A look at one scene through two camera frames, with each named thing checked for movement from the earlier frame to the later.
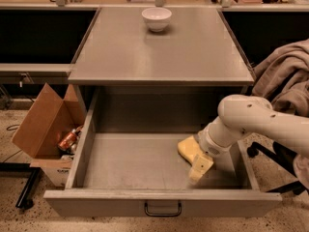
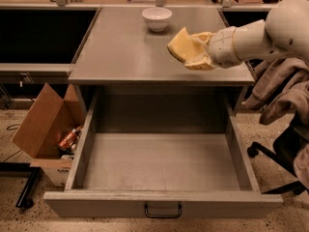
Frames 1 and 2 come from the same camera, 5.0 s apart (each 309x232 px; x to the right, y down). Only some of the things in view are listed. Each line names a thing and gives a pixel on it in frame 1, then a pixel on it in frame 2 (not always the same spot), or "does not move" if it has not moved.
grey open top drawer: (126, 162) does not move
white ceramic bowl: (156, 18) does not move
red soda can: (68, 140) does not move
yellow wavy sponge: (189, 148) -> (185, 47)
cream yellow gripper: (210, 144) -> (221, 47)
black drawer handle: (163, 215) does not move
